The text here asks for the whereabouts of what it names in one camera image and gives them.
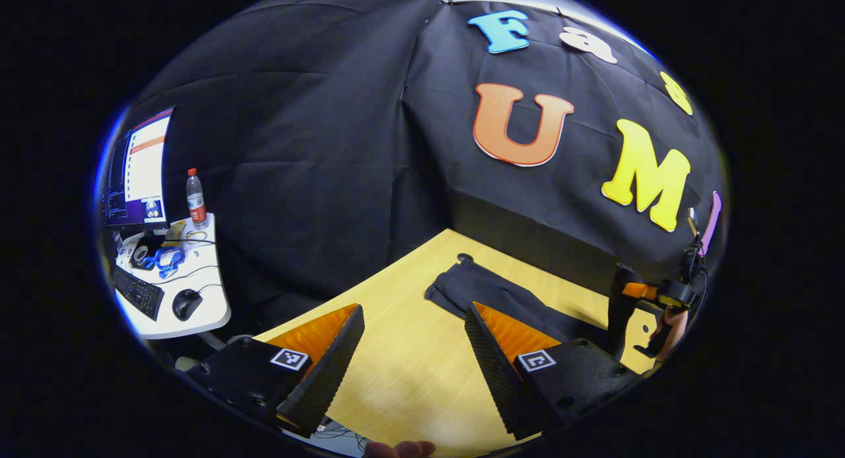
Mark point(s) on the white side desk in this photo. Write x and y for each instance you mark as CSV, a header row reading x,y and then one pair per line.
x,y
208,293

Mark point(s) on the black keyboard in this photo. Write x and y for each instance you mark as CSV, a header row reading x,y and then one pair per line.
x,y
138,292

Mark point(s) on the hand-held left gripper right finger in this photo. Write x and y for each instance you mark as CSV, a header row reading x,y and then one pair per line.
x,y
498,375

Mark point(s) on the clear water bottle red label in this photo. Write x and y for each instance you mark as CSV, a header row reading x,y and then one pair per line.
x,y
197,204

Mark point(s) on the blue plastic tool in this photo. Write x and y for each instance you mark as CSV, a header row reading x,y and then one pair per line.
x,y
170,253

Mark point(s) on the black backdrop cloth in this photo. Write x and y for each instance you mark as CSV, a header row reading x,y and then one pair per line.
x,y
317,148

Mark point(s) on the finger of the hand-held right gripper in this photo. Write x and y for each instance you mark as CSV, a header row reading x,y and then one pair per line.
x,y
620,313

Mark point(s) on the dark grey jeans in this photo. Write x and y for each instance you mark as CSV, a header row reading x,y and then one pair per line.
x,y
488,290

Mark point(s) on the computer monitor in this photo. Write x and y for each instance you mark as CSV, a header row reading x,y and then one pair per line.
x,y
145,167

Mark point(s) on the round black table grommet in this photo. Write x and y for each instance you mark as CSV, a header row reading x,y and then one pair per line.
x,y
464,255

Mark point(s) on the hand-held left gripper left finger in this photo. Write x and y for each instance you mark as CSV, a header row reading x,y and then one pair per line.
x,y
327,372

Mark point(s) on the black computer mouse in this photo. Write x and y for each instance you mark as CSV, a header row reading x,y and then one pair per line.
x,y
187,304

